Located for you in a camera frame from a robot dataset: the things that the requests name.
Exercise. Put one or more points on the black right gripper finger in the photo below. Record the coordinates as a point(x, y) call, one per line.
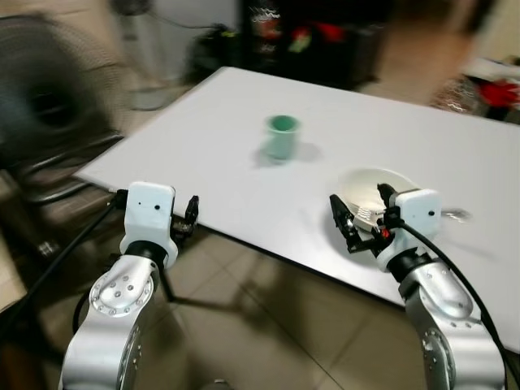
point(342, 218)
point(387, 197)

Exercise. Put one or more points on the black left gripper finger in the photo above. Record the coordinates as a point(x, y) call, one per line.
point(192, 210)

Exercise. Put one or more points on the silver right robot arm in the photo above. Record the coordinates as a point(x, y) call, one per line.
point(443, 317)

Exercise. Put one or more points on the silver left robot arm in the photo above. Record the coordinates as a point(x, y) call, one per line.
point(114, 309)

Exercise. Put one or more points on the white plate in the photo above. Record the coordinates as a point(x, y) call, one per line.
point(366, 188)

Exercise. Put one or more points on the black table leg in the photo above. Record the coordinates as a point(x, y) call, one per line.
point(166, 283)

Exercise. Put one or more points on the silver fork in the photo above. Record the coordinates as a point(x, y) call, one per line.
point(455, 215)

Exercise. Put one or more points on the green cup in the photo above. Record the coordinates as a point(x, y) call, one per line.
point(281, 138)

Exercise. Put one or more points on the black metal chair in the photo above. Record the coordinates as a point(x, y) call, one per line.
point(57, 175)

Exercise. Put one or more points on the red and white clutter pile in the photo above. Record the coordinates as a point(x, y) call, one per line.
point(487, 91)

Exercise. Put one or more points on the black bag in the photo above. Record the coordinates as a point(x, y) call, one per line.
point(215, 53)

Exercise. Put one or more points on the silver trash can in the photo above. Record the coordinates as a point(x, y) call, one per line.
point(150, 49)

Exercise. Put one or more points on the black cabinet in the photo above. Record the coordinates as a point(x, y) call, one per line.
point(309, 41)

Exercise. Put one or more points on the black round fan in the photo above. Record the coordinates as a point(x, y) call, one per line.
point(49, 97)

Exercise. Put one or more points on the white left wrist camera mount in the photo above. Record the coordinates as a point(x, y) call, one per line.
point(149, 213)

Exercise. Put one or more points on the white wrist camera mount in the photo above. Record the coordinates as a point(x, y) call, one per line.
point(149, 213)
point(416, 221)

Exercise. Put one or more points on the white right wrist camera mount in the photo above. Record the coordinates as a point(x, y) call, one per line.
point(416, 221)

